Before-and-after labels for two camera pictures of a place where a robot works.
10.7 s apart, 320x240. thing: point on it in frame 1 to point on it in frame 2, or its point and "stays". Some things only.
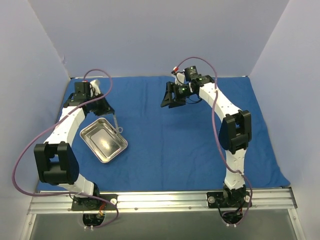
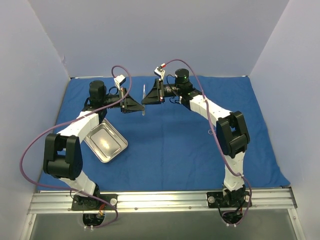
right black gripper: [173, 94] to [160, 90]
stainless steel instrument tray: [103, 139] stays
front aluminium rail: [45, 203] stays
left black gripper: [100, 108] to [123, 98]
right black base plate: [228, 199] stays
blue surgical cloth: [178, 147] stays
